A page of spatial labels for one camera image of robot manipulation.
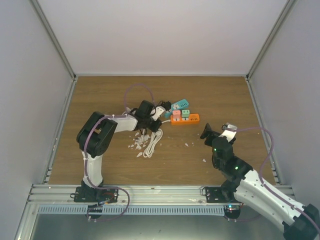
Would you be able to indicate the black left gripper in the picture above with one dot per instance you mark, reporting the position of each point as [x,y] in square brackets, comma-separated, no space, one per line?
[154,128]

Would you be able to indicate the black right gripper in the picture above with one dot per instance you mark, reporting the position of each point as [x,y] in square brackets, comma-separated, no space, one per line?
[208,131]

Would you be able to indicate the orange power strip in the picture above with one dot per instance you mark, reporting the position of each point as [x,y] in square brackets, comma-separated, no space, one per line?
[193,119]

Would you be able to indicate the black power adapter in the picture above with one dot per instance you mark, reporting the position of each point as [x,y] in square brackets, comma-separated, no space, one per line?
[164,104]

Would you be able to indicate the pink charger plug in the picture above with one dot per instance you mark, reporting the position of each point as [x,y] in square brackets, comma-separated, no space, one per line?
[176,115]

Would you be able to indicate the green charger plug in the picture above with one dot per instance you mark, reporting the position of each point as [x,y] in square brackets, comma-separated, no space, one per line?
[185,114]

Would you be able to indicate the teal power strip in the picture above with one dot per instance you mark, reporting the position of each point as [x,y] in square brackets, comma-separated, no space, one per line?
[179,105]

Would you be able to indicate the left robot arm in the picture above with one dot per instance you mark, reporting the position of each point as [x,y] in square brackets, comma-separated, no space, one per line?
[95,136]

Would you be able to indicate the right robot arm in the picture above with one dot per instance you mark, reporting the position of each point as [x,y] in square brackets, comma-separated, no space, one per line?
[244,184]

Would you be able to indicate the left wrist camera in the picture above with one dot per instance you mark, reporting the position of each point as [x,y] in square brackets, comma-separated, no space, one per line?
[157,112]

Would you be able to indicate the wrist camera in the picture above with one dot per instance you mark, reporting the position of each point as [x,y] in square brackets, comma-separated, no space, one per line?
[229,132]
[157,112]

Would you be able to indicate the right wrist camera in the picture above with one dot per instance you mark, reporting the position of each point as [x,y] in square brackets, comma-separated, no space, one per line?
[229,132]

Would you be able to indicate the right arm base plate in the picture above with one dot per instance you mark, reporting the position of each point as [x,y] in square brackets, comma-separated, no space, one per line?
[218,194]

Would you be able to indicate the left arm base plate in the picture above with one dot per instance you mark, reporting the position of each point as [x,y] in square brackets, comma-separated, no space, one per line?
[86,194]

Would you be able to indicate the aluminium front rail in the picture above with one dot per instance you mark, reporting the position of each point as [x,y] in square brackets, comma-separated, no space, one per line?
[150,200]

